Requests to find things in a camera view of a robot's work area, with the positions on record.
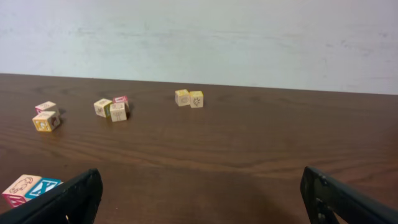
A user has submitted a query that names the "yellow block left of pair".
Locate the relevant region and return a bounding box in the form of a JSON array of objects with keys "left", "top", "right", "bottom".
[{"left": 175, "top": 89, "right": 190, "bottom": 106}]

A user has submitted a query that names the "red letter A block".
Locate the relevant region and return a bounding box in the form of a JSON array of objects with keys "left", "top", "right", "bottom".
[{"left": 113, "top": 95, "right": 129, "bottom": 109}]

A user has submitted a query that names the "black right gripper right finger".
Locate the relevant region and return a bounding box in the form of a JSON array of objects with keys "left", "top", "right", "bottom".
[{"left": 300, "top": 166, "right": 397, "bottom": 224}]

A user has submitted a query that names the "yellow letter G block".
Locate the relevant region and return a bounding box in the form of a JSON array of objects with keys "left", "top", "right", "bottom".
[{"left": 32, "top": 111, "right": 61, "bottom": 132}]

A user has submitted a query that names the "blue letter X block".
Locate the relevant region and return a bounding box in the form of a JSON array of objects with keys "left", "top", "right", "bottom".
[{"left": 25, "top": 178, "right": 62, "bottom": 200}]

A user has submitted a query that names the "red number 3 block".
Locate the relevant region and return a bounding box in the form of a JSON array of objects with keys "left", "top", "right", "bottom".
[{"left": 35, "top": 101, "right": 60, "bottom": 116}]

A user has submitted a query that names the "red dinosaur picture block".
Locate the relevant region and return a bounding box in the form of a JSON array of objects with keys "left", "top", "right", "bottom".
[{"left": 2, "top": 174, "right": 42, "bottom": 208}]

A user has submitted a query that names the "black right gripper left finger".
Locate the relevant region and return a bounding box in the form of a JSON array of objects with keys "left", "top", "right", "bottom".
[{"left": 1, "top": 169, "right": 103, "bottom": 224}]

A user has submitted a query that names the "blue letter H block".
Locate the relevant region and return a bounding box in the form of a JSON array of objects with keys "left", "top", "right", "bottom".
[{"left": 109, "top": 102, "right": 127, "bottom": 122}]

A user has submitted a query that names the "yellow block of pair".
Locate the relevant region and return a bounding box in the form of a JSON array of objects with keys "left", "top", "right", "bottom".
[
  {"left": 175, "top": 89, "right": 190, "bottom": 106},
  {"left": 190, "top": 91, "right": 204, "bottom": 108}
]

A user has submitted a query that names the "yellow block right of pair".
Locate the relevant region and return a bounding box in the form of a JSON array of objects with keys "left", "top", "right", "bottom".
[{"left": 190, "top": 91, "right": 204, "bottom": 108}]

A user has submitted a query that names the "plain insect picture block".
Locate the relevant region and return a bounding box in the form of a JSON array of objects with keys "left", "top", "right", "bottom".
[{"left": 93, "top": 98, "right": 113, "bottom": 118}]

